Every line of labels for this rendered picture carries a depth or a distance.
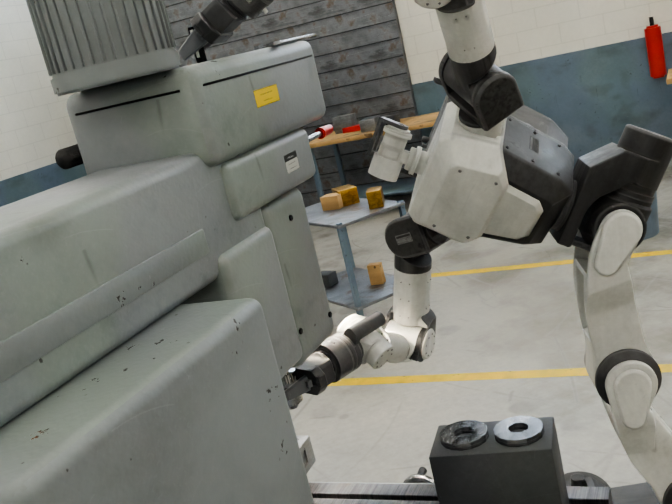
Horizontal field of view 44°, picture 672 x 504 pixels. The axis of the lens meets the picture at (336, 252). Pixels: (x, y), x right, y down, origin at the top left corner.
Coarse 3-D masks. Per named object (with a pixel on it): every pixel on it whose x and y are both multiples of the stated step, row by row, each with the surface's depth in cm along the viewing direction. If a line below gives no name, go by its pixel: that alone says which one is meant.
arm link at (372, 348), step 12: (360, 324) 176; (372, 324) 178; (336, 336) 177; (348, 336) 176; (360, 336) 175; (372, 336) 180; (360, 348) 177; (372, 348) 178; (384, 348) 178; (360, 360) 176; (372, 360) 178; (384, 360) 181
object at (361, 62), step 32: (192, 0) 971; (288, 0) 926; (320, 0) 910; (352, 0) 899; (384, 0) 886; (256, 32) 953; (288, 32) 939; (320, 32) 924; (352, 32) 910; (384, 32) 897; (320, 64) 936; (352, 64) 922; (384, 64) 908; (352, 96) 934; (384, 96) 920; (320, 160) 974; (352, 160) 959
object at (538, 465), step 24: (456, 432) 155; (480, 432) 152; (504, 432) 150; (528, 432) 148; (552, 432) 149; (432, 456) 150; (456, 456) 149; (480, 456) 147; (504, 456) 146; (528, 456) 145; (552, 456) 144; (456, 480) 150; (480, 480) 149; (504, 480) 147; (528, 480) 146; (552, 480) 145
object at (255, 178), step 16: (272, 144) 149; (288, 144) 154; (304, 144) 160; (240, 160) 138; (256, 160) 142; (272, 160) 147; (288, 160) 153; (304, 160) 159; (224, 176) 134; (240, 176) 137; (256, 176) 142; (272, 176) 147; (288, 176) 152; (304, 176) 158; (240, 192) 136; (256, 192) 141; (272, 192) 146; (240, 208) 136; (256, 208) 141
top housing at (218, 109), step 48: (288, 48) 156; (96, 96) 133; (144, 96) 129; (192, 96) 127; (240, 96) 138; (288, 96) 153; (96, 144) 136; (144, 144) 132; (192, 144) 129; (240, 144) 136
